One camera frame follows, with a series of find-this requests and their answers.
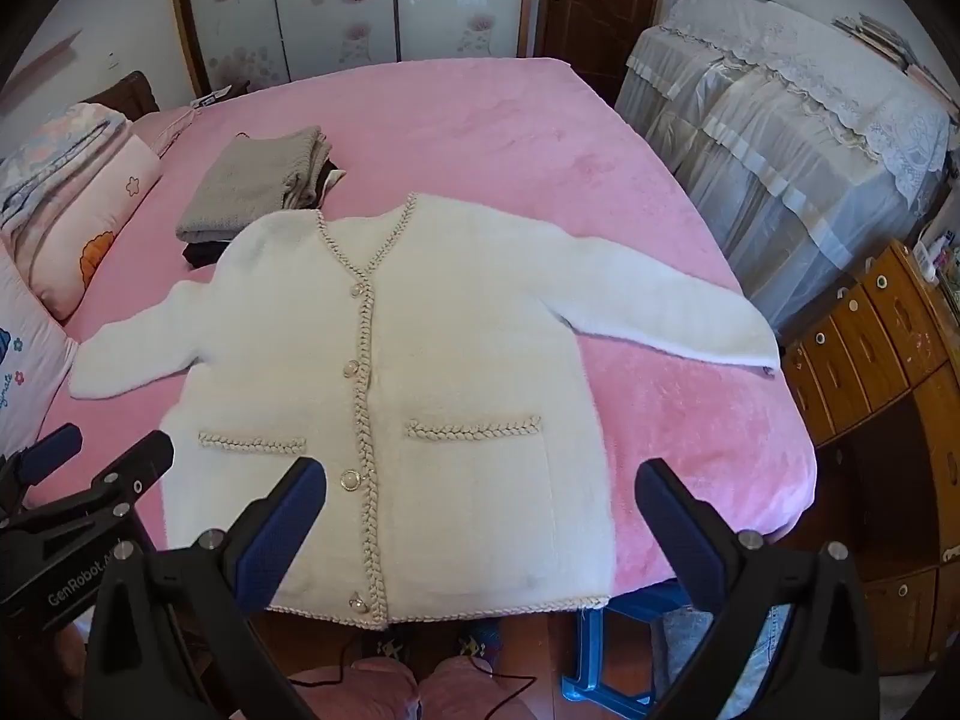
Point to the person's pink fuzzy trousers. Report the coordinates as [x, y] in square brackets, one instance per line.
[457, 690]

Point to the stack of books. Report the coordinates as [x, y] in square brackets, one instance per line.
[892, 45]

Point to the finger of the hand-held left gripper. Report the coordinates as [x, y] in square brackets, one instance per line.
[46, 451]
[127, 474]

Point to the folded grey knit sweater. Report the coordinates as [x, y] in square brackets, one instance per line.
[247, 180]

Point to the dark wooden headboard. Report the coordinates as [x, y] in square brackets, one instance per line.
[127, 94]

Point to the pink pillow with flower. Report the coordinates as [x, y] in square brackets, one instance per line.
[90, 225]

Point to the folded blue patterned quilt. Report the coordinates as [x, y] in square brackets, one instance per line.
[60, 142]

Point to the white lace-covered furniture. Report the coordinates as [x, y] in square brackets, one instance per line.
[750, 165]

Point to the white fuzzy braided-trim cardigan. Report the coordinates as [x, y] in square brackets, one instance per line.
[450, 330]

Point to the pink bed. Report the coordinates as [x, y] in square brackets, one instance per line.
[525, 165]

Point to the flower-print sliding-door wardrobe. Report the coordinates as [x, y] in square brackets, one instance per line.
[337, 0]

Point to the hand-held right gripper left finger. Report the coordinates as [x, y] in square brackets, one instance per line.
[279, 540]

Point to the brown wooden door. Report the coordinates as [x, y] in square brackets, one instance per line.
[600, 15]

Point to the blue plastic stool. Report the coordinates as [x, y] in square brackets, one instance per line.
[600, 645]

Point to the white cartoon-print pillow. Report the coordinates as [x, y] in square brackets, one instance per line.
[22, 360]

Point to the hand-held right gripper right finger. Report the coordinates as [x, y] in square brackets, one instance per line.
[675, 532]

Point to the grey cloth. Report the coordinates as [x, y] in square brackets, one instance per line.
[761, 645]

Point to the wooden drawer chest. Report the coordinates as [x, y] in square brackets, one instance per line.
[885, 360]

